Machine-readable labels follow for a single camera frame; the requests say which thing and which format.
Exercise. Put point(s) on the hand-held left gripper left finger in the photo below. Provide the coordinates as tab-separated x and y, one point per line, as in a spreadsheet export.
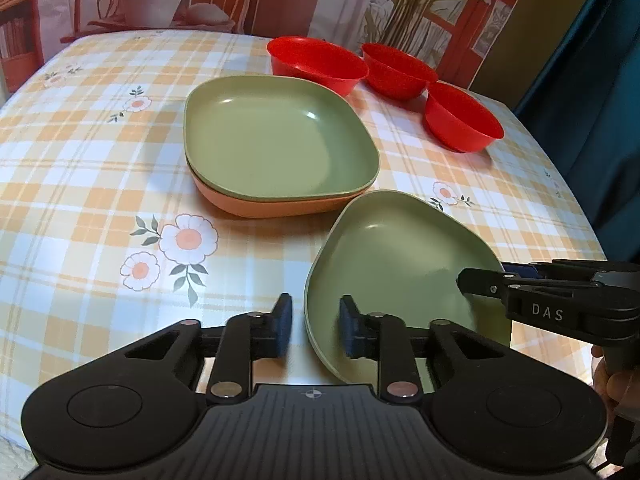
283	322

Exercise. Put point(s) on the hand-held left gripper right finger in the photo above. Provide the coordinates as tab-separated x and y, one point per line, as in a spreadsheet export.
350	329

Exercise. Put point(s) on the checked floral tablecloth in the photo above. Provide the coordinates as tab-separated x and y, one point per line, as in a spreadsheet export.
75	185

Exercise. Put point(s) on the orange square plate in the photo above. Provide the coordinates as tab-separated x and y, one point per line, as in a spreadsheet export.
240	205

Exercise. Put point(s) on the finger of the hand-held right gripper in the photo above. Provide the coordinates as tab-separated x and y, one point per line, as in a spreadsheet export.
482	285
560	269

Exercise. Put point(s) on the green square plate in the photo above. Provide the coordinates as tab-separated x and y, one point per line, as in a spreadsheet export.
400	250
270	135

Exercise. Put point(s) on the dark blue curtain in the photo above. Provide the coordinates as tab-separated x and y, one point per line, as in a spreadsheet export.
600	110

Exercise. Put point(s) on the red plastic bowl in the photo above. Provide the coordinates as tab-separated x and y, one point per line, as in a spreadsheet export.
400	70
462	120
320	62

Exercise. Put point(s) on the person's right hand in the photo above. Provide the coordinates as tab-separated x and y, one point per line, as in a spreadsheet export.
606	382

